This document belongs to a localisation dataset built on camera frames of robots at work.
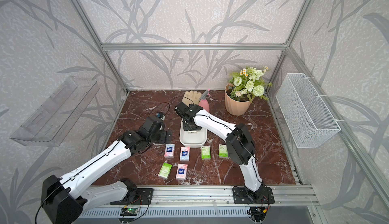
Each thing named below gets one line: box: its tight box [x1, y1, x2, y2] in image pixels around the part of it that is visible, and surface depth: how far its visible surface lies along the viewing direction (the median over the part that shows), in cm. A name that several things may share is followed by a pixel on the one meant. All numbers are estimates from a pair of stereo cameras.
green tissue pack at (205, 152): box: [201, 145, 211, 161], surface depth 87 cm
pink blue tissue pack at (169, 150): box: [164, 143, 175, 158], surface depth 88 cm
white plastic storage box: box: [179, 118, 208, 148], surface depth 91 cm
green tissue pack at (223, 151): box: [218, 143, 229, 159], surface depth 88 cm
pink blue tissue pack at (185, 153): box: [179, 146, 191, 162], surface depth 87 cm
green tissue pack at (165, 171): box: [158, 162, 173, 179], surface depth 81 cm
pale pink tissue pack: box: [175, 163, 188, 181], surface depth 80 cm
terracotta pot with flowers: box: [224, 65, 273, 117], surface depth 88 cm
